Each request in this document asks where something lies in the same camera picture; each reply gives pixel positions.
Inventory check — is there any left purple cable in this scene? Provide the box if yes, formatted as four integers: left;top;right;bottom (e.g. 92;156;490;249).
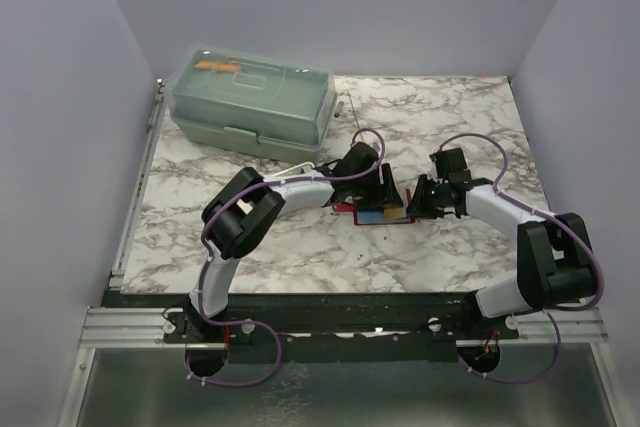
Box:
198;129;386;389

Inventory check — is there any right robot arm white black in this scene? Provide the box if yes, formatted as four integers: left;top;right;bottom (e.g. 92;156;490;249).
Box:
407;148;602;339

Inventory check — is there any white rectangular plastic tray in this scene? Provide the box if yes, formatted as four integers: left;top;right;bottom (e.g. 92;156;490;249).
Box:
237;162;315;213

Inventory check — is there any green plastic toolbox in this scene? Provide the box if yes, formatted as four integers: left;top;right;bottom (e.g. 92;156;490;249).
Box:
166;47;337;164

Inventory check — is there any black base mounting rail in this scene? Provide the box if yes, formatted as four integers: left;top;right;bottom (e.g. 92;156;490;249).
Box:
101;291;519;372

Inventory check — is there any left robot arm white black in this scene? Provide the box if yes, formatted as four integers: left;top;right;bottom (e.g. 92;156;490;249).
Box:
187;142;406;342

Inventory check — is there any red leather card holder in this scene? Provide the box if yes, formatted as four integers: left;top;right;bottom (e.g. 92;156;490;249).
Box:
332;197;415;226

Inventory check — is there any orange tool inside toolbox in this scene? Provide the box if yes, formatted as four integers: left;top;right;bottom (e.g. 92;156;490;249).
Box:
194;61;243;73

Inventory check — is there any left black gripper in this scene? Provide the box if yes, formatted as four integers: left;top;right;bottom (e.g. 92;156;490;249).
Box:
350;164;402;213

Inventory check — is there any yellow black T-handle hex key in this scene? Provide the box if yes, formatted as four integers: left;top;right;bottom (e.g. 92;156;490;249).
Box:
347;92;375;147

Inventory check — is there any gold credit card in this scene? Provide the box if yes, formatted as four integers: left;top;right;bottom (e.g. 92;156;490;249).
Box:
383;205;408;222

